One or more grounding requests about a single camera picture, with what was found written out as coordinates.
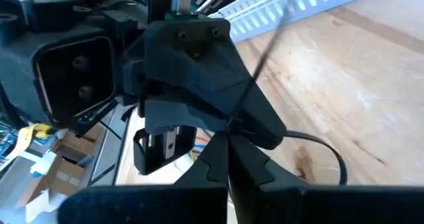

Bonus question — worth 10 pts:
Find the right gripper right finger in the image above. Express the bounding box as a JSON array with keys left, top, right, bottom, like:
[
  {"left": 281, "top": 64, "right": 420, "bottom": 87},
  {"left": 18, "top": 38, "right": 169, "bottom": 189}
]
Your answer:
[{"left": 228, "top": 133, "right": 424, "bottom": 224}]

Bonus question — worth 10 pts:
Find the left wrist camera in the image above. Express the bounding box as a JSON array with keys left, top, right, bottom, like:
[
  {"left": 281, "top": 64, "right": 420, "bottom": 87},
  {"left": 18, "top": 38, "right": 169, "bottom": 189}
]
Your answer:
[{"left": 0, "top": 30, "right": 117, "bottom": 129}]

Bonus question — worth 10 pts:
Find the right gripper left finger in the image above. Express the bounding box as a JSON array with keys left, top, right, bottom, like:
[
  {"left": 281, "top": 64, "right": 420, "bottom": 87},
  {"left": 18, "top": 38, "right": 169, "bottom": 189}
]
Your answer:
[{"left": 58, "top": 131, "right": 233, "bottom": 224}]

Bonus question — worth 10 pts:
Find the brown cardboard box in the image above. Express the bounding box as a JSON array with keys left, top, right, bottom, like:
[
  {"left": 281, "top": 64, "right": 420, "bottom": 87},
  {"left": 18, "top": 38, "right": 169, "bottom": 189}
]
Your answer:
[
  {"left": 13, "top": 152, "right": 89, "bottom": 218},
  {"left": 49, "top": 123, "right": 105, "bottom": 160}
]

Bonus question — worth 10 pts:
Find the black aluminium table frame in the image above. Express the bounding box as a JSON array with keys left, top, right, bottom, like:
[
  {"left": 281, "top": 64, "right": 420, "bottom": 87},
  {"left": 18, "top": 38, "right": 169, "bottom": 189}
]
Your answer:
[{"left": 87, "top": 103, "right": 140, "bottom": 187}]

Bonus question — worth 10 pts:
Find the black zip tie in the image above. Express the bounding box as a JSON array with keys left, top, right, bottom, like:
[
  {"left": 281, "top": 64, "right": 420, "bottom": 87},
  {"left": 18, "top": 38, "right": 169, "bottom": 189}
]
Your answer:
[{"left": 227, "top": 0, "right": 348, "bottom": 186}]

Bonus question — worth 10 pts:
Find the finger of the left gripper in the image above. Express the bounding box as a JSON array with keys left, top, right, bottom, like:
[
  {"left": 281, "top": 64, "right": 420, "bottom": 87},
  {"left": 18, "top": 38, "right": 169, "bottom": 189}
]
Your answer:
[
  {"left": 142, "top": 94, "right": 229, "bottom": 135},
  {"left": 144, "top": 17, "right": 288, "bottom": 150}
]

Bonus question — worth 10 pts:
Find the white slotted cable duct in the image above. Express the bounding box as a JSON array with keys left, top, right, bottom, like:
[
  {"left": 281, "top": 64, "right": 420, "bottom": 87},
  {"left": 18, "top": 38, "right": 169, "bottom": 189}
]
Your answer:
[{"left": 208, "top": 0, "right": 395, "bottom": 44}]

